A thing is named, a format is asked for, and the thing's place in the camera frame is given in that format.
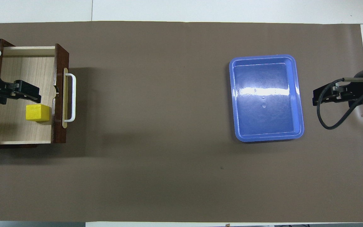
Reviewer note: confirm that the brown table mat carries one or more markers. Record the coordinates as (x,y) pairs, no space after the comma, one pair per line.
(169,157)

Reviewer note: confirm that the dark wood drawer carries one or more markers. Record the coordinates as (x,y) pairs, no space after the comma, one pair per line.
(20,132)

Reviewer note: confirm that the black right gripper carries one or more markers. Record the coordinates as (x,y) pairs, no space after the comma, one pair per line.
(362,73)

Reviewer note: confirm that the yellow cube block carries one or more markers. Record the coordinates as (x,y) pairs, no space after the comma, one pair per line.
(38,113)

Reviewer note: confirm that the blue plastic tray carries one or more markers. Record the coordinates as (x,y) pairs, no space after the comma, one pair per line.
(263,126)

